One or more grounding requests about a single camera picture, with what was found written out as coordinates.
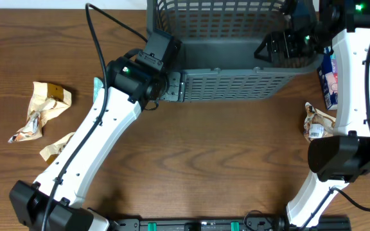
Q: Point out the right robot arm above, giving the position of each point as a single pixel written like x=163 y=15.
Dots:
x=338 y=160

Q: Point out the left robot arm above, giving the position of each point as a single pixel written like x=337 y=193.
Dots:
x=54 y=200

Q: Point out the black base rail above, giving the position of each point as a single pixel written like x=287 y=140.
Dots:
x=254 y=222

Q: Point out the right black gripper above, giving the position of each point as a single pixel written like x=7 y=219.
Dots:
x=275 y=47

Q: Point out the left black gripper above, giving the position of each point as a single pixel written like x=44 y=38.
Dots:
x=178 y=91

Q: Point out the beige snack bag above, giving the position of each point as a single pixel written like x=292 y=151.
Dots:
x=317 y=124
x=48 y=101

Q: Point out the tissue multipack box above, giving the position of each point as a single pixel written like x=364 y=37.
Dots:
x=328 y=78

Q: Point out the grey plastic basket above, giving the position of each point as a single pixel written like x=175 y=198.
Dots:
x=218 y=41

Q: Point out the crumpled beige bag under arm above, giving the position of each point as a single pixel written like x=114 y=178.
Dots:
x=52 y=151

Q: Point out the teal snack packet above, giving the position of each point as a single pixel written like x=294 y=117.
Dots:
x=98 y=85

